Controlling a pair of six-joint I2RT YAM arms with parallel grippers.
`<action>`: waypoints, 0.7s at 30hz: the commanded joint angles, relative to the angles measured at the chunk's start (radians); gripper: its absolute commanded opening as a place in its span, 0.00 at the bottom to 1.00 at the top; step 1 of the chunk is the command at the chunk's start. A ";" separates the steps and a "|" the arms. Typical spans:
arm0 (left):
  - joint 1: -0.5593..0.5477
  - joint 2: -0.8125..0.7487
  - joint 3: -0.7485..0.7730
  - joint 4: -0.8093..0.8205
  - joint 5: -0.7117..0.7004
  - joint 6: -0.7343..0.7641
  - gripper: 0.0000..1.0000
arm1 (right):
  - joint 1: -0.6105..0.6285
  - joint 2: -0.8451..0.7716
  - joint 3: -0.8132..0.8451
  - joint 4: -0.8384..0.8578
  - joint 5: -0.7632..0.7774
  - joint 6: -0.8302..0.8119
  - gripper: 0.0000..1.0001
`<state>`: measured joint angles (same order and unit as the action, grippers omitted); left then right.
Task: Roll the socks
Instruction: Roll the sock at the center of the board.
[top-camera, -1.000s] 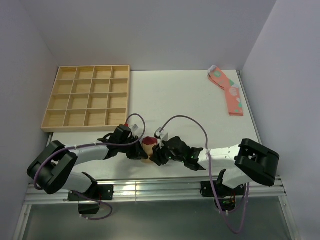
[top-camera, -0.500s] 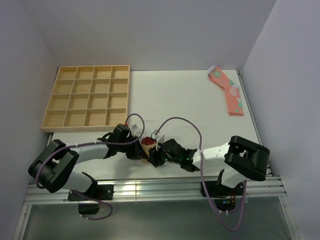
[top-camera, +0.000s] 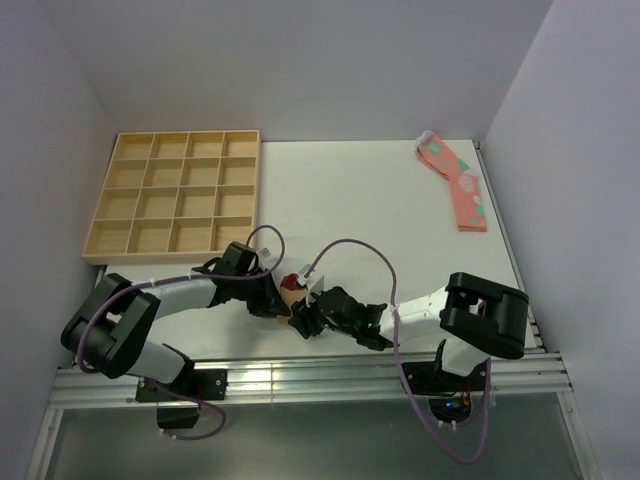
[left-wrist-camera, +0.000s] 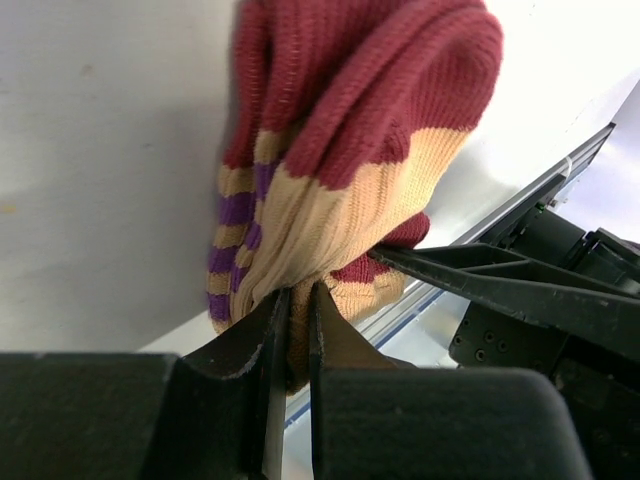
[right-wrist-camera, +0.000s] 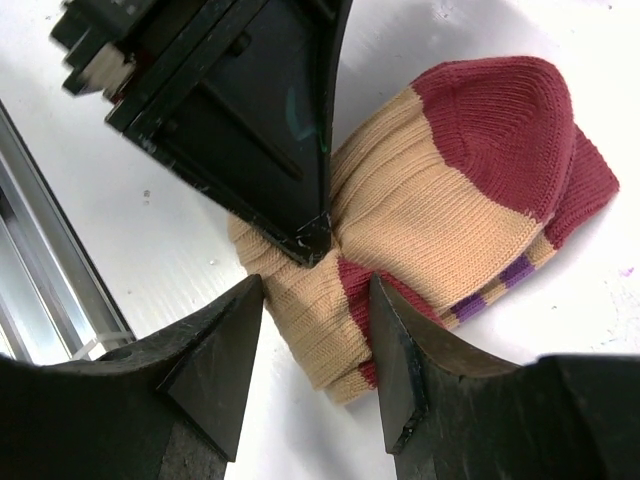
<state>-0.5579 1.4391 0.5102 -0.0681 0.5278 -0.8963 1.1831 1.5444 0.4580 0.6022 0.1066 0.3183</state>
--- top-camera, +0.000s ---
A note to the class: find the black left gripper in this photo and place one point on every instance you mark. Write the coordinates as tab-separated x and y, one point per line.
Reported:
269	303

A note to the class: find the pink patterned sock pair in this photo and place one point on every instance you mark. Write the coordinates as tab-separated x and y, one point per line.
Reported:
463	181

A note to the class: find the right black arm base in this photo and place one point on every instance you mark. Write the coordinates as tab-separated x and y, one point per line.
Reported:
449	396

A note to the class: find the aluminium mounting rail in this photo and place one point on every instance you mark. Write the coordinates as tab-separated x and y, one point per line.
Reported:
312	379

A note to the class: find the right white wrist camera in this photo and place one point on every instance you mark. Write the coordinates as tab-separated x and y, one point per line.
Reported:
308	278

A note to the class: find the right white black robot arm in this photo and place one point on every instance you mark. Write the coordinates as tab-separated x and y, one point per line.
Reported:
482	319

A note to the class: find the wooden compartment tray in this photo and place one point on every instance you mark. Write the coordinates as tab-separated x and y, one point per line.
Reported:
175	197

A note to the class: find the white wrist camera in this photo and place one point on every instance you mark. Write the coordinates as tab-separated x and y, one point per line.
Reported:
308	278
263	253

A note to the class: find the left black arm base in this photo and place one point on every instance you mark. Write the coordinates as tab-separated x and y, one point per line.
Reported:
181	404

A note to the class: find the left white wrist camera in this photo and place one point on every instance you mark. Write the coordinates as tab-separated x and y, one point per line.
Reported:
263	253

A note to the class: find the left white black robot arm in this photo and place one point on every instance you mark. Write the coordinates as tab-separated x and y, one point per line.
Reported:
109	332

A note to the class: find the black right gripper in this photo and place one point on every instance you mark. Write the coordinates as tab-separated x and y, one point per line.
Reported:
303	313

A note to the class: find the beige red purple striped sock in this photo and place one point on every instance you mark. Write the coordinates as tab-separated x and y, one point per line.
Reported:
291	292

